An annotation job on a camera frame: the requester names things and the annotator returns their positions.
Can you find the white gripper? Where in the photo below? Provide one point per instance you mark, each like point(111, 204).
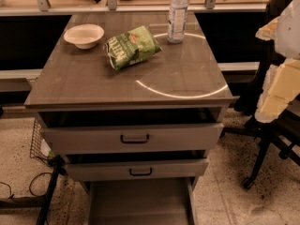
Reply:
point(290, 32)

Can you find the grey drawer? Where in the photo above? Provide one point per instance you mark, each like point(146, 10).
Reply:
point(127, 166)
point(166, 201)
point(130, 131)

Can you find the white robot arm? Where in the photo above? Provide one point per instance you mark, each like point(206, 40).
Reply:
point(287, 42)

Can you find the grey drawer cabinet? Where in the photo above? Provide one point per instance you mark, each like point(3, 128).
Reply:
point(184, 75)

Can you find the black office chair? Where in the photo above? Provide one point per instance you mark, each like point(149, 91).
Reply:
point(282, 132)

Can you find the clear plastic water bottle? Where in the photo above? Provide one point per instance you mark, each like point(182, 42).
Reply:
point(177, 20)

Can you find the green chip bag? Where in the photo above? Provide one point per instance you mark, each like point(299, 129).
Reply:
point(131, 47)

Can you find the white bowl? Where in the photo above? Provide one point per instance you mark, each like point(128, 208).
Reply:
point(84, 36)

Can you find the black stand leg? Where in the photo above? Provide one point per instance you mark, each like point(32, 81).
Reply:
point(43, 201)

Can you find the wire mesh basket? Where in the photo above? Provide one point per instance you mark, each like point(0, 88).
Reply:
point(39, 149)

